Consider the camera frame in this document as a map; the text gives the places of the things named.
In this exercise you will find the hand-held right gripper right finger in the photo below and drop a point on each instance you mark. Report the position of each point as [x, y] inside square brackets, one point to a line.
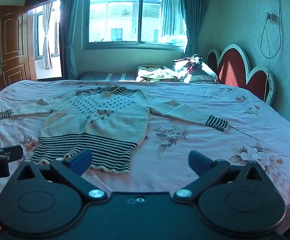
[197, 162]

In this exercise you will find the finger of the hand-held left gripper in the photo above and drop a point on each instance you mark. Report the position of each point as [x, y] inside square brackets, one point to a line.
[11, 152]

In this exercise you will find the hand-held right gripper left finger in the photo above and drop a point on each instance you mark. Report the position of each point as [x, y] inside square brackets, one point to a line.
[81, 162]

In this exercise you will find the cream striped knit sweater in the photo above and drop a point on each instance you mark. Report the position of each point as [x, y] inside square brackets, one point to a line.
[102, 120]

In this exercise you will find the pink floral bed sheet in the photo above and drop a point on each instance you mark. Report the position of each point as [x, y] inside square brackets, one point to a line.
[209, 140]

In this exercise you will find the striped pillow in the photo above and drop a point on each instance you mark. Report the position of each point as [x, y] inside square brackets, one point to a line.
[204, 73]

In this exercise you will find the yellow white folded blanket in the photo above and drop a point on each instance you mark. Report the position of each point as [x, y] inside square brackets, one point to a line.
[154, 73]

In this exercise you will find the dark patterned quilt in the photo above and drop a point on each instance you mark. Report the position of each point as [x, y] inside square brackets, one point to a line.
[184, 62]

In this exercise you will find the red scalloped headboard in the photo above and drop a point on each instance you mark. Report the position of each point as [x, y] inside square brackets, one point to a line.
[237, 67]

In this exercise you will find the brown wooden door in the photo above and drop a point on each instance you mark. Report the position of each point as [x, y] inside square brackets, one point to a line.
[11, 47]

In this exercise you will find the white sheer curtain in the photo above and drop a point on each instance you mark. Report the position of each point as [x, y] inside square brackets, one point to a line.
[47, 42]

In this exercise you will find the small balcony window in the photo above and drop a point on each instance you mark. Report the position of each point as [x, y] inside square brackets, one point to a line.
[38, 35]

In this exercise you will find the teal curtain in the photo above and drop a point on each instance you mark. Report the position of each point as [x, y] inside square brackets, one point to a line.
[71, 30]
[193, 12]

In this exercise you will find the large sliding window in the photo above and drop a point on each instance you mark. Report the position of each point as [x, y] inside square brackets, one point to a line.
[135, 12]

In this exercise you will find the wall socket with charger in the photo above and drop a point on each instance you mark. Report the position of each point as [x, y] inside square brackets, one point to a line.
[271, 17]

